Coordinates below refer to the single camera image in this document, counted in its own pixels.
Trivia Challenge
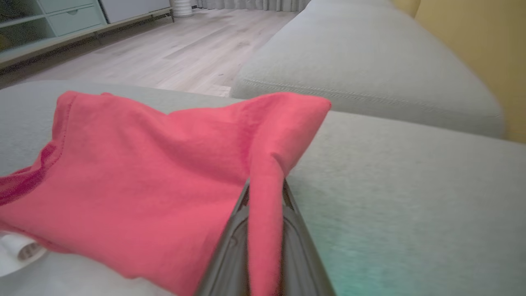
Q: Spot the white ribbed round object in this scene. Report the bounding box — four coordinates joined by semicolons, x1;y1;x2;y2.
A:
171;0;194;18

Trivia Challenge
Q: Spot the yellow pillow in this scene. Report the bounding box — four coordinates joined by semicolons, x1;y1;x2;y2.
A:
392;0;526;144

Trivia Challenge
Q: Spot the grey sofa seat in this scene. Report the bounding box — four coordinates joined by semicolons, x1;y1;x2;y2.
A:
0;80;526;296

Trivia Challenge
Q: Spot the pale green cabinet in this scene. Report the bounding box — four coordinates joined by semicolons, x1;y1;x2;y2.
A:
0;0;173;79

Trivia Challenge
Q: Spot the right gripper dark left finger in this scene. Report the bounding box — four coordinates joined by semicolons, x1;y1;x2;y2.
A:
193;180;251;296

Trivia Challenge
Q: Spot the grey sofa cushion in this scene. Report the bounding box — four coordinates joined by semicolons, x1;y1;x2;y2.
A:
230;0;506;139

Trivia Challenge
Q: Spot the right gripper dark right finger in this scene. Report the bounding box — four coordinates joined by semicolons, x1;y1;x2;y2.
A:
281;180;336;296

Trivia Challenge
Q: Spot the red white basketball jersey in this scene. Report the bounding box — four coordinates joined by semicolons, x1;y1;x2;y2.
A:
0;90;332;296

